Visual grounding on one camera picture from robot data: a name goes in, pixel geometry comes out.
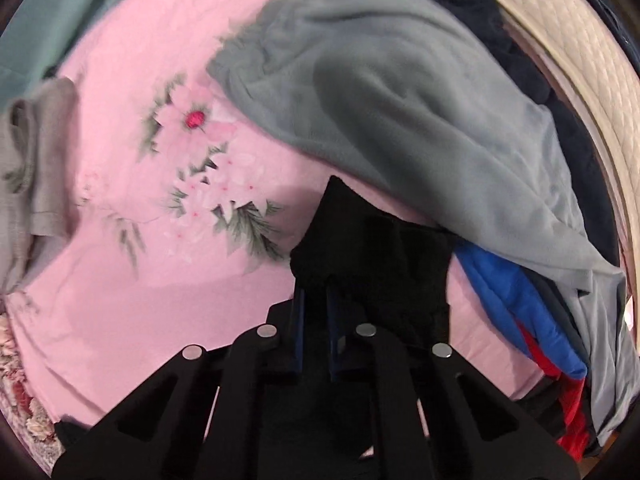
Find pink floral bed sheet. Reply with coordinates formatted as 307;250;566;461
4;0;547;428

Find black pants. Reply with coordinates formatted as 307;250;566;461
291;177;452;479

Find folded grey garment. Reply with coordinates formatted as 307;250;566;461
1;78;78;294

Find red floral pillow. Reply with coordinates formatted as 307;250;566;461
1;311;63;477

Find dark navy garment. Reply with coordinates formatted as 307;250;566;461
434;0;620;266

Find cream quilted mattress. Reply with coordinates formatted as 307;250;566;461
470;0;640;261

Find blue and red garment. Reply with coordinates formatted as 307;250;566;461
454;240;592;460

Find grey fleece garment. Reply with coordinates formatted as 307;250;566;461
207;0;639;441

